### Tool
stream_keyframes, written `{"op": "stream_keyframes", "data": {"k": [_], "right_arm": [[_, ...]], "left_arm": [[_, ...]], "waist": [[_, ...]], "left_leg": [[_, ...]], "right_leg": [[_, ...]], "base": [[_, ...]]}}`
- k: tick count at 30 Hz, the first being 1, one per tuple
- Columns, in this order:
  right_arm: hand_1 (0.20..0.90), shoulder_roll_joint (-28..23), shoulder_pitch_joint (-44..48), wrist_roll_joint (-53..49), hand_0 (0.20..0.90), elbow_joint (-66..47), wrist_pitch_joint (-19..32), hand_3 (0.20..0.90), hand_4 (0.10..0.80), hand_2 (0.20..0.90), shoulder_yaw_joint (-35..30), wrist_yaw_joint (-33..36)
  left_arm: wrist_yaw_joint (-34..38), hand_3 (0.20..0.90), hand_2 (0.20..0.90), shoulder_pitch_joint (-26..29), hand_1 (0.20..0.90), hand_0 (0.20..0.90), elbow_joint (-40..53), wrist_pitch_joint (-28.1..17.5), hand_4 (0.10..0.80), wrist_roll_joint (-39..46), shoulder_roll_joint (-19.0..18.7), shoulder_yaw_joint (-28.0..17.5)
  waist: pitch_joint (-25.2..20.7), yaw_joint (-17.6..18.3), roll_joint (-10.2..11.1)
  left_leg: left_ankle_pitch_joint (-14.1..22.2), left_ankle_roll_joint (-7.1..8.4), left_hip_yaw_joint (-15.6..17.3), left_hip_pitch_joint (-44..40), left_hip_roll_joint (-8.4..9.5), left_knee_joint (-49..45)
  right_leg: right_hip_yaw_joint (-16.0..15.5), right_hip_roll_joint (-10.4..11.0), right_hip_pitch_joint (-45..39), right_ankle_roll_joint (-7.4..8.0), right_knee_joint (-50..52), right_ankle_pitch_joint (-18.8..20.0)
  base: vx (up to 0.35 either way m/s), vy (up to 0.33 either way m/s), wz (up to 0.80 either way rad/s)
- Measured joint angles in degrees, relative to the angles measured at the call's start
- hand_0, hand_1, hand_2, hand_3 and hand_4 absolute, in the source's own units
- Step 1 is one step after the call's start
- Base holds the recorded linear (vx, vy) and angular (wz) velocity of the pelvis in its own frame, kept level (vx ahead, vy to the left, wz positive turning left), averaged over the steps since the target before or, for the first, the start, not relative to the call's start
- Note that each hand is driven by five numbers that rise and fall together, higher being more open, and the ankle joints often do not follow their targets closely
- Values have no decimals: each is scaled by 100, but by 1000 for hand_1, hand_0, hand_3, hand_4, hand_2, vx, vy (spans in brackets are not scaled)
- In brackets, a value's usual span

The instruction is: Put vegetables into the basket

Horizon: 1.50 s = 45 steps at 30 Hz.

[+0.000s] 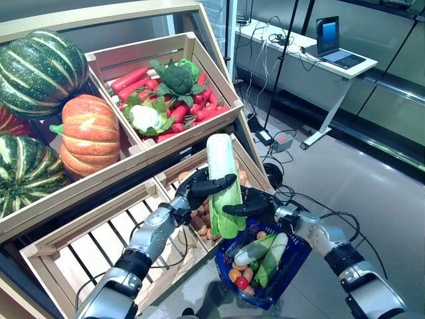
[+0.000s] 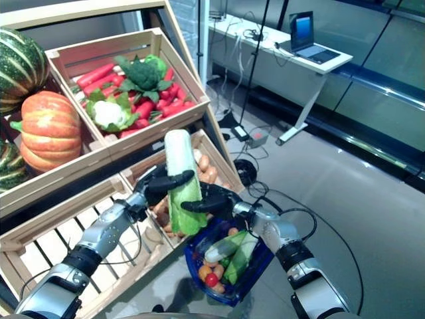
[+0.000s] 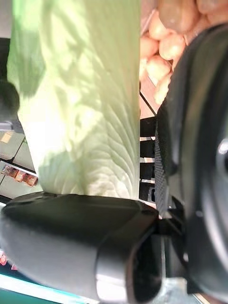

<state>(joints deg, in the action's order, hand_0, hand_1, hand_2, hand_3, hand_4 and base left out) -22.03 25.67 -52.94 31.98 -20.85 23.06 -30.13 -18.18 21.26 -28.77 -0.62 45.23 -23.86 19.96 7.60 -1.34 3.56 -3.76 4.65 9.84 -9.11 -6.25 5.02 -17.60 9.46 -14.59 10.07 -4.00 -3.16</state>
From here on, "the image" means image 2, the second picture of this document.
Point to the white cauliflower green leaves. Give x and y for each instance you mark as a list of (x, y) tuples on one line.
[(108, 113)]

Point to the brown potato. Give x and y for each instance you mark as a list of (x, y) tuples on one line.
[(211, 173), (203, 163)]

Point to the wooden potato crate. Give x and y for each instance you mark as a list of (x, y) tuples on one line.
[(219, 156)]

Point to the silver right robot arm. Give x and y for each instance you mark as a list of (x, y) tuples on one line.
[(282, 236)]

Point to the black router with antennas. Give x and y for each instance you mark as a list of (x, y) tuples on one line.
[(216, 15)]

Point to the wooden carrot crate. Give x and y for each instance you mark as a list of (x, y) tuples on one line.
[(159, 128)]

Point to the small orange fruit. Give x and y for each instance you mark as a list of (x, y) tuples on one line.
[(232, 231), (205, 270)]

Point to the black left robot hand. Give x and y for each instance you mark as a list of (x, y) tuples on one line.
[(156, 186)]

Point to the blue plastic shopping basket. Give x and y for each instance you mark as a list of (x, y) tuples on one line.
[(239, 292)]

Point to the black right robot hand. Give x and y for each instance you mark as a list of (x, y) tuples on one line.
[(219, 202)]

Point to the wide slatted wooden crate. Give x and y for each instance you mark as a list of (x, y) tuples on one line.
[(59, 216)]

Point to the wooden pumpkin crate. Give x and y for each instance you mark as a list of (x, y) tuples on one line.
[(50, 186)]

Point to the black power adapter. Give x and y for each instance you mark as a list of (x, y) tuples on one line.
[(239, 132)]

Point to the dark green broccoli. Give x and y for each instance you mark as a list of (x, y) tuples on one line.
[(142, 74)]

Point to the wooden display shelf frame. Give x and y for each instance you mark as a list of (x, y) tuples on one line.
[(83, 11)]

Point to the black tripod stand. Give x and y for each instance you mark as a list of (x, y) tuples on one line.
[(255, 54), (200, 26)]

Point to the red carrot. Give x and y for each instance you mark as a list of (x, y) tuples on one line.
[(101, 85), (144, 109), (94, 73)]

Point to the light green round cabbage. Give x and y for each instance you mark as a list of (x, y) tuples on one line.
[(157, 64)]

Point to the small orange pumpkin green stem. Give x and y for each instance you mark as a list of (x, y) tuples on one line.
[(50, 133)]

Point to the green striped pumpkin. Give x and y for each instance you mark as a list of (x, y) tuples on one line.
[(20, 69), (10, 166)]

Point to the grey box red button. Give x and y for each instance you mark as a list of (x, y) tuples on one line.
[(258, 139)]

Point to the white desk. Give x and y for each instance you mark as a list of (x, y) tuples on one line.
[(282, 73)]

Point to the red tomato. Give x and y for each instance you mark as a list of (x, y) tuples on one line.
[(211, 280)]

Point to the green pepper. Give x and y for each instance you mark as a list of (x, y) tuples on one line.
[(225, 262)]

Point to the open grey laptop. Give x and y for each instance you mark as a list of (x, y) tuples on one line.
[(315, 53)]

